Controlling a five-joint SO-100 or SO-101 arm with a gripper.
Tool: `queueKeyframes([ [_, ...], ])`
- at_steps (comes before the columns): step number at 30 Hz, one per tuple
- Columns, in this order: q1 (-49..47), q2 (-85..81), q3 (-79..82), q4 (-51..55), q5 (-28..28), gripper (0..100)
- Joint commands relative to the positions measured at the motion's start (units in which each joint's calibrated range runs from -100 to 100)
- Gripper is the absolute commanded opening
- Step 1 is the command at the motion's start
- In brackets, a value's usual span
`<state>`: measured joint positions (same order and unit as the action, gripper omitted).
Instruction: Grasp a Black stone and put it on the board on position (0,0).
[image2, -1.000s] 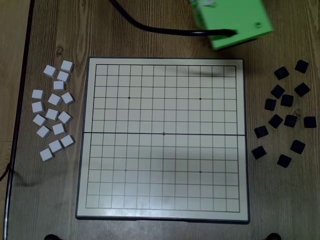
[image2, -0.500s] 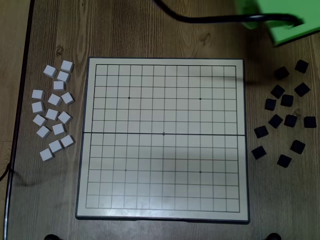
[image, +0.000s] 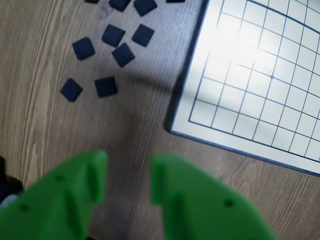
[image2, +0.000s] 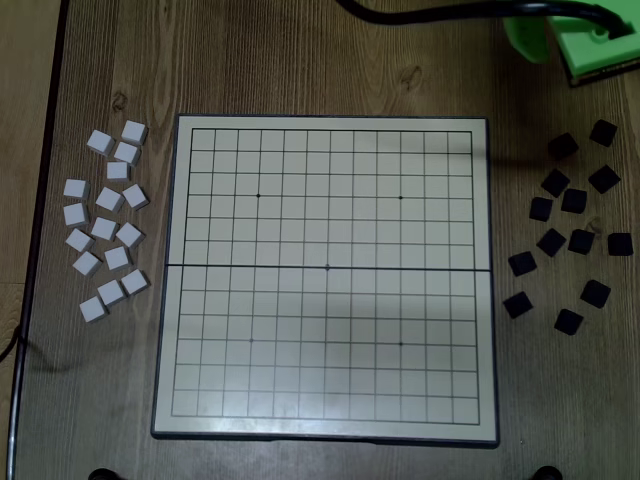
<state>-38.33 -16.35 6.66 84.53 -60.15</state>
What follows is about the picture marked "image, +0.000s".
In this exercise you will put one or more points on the black square stone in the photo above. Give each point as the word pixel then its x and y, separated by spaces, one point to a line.
pixel 91 1
pixel 120 3
pixel 175 1
pixel 145 6
pixel 113 35
pixel 143 35
pixel 71 90
pixel 123 54
pixel 83 48
pixel 106 86

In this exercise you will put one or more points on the white folding go board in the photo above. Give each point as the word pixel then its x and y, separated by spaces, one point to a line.
pixel 250 100

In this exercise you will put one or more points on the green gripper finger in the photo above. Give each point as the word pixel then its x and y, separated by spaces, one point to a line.
pixel 205 205
pixel 50 205

